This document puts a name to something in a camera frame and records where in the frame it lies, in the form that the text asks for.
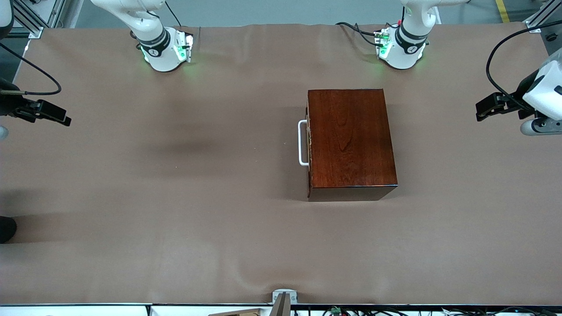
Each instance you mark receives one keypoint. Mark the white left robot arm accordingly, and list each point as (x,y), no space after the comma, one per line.
(404,57)

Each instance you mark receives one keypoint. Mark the brown cardboard piece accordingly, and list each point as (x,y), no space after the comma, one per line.
(237,312)

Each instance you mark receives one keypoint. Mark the aluminium frame profile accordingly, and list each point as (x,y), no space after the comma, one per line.
(30,19)
(542,15)

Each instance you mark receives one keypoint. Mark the small black round knob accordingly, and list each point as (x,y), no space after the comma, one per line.
(551,37)

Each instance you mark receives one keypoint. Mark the brown table cloth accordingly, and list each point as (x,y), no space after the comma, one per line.
(175,197)

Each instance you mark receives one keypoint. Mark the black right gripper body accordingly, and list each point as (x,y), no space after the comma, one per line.
(9,105)

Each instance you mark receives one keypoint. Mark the grey metal bracket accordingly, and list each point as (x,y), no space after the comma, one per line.
(284,303)

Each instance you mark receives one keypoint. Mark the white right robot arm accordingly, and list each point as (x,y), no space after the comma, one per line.
(160,57)

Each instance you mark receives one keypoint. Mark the dark wooden drawer cabinet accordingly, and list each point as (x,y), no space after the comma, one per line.
(351,140)

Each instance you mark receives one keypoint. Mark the black round object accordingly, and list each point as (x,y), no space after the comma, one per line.
(6,230)

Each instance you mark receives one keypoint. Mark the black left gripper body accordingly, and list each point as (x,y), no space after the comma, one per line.
(517,97)

